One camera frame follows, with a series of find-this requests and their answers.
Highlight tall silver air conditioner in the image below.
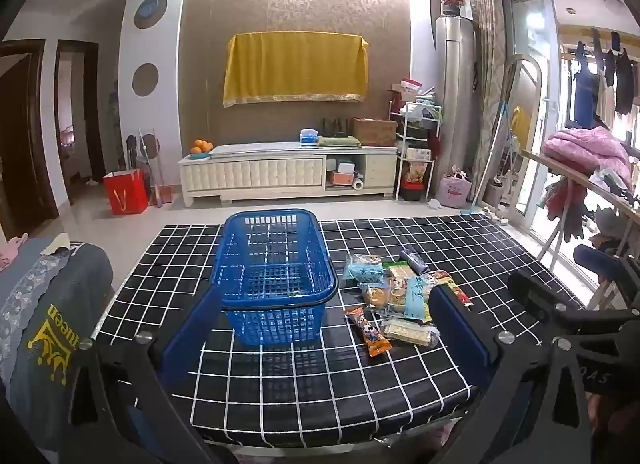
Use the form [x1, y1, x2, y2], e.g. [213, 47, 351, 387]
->
[434, 15, 475, 205]

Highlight cardboard box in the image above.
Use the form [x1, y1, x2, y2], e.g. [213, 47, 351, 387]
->
[350, 117, 398, 147]

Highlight clear round cake packet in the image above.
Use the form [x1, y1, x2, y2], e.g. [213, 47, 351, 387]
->
[361, 283, 392, 309]
[387, 278, 416, 312]

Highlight white shelf rack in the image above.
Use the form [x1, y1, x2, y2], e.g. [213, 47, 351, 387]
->
[395, 101, 444, 201]

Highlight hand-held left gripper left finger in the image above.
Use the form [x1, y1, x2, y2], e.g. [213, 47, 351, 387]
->
[60, 287, 236, 464]

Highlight brown round wall disc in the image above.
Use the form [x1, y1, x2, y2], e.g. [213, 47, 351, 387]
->
[132, 63, 160, 96]

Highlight red paper bag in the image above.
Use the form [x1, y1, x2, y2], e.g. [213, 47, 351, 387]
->
[103, 168, 150, 216]

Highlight red clothes pile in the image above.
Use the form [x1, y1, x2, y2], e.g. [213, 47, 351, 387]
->
[542, 177, 596, 240]

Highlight hanging dark clothes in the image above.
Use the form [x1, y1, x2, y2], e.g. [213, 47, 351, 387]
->
[570, 29, 640, 130]

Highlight pink blanket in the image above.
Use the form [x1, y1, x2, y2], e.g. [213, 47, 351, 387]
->
[542, 127, 633, 190]

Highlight blue plastic basket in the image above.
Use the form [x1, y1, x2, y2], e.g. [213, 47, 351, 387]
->
[209, 209, 340, 346]

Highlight person's grey printed shirt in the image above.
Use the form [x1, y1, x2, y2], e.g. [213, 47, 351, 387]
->
[20, 243, 116, 455]

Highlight orange snack packet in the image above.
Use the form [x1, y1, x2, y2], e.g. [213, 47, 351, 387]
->
[344, 305, 392, 358]

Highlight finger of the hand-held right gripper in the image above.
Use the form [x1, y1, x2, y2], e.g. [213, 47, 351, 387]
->
[506, 270, 626, 340]

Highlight round wall disc blue centre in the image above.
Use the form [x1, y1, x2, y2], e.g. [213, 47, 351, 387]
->
[133, 0, 168, 29]

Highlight black router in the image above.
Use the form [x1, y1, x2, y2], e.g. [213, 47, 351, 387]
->
[320, 117, 350, 137]

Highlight pink bag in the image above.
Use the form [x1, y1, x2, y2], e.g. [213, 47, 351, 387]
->
[437, 167, 472, 208]

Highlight black white checkered tablecloth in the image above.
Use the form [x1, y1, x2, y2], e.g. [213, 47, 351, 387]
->
[92, 217, 586, 450]

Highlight cream TV cabinet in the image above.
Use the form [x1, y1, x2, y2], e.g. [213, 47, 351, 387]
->
[179, 141, 399, 208]

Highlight light blue labelled cake packet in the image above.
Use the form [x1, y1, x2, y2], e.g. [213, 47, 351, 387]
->
[405, 277, 433, 322]

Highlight grey floral cloth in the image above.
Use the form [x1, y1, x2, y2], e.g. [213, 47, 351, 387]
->
[0, 237, 76, 380]

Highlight purple snack packet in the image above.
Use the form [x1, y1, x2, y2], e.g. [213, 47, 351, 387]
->
[399, 249, 430, 275]

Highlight light blue bear cake packet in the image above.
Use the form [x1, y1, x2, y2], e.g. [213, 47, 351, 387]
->
[342, 253, 385, 289]

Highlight arched standing mirror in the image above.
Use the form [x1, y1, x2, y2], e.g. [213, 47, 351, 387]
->
[487, 57, 543, 210]

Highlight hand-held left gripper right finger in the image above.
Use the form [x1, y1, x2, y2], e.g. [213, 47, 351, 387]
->
[429, 283, 601, 464]

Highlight yellow cloth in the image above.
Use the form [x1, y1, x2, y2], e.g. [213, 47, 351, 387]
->
[222, 30, 371, 108]

